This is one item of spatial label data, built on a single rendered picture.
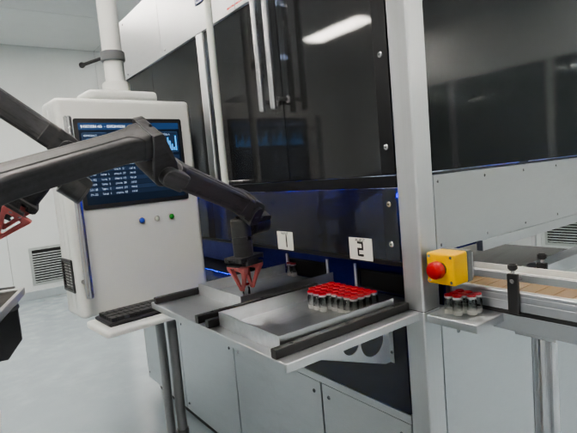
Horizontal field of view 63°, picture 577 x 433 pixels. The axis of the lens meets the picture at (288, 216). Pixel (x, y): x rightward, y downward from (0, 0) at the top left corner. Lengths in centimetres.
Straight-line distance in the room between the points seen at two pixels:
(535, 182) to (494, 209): 24
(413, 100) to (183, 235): 109
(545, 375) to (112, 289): 135
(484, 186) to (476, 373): 50
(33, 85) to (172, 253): 481
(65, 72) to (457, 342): 589
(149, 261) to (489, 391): 121
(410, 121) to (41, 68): 574
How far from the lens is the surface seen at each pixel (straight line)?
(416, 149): 113
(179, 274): 190
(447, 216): 123
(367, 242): 126
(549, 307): 114
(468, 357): 138
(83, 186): 125
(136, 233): 181
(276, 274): 168
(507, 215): 147
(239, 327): 111
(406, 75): 115
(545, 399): 127
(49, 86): 651
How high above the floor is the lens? 124
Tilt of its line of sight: 5 degrees down
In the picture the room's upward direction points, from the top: 5 degrees counter-clockwise
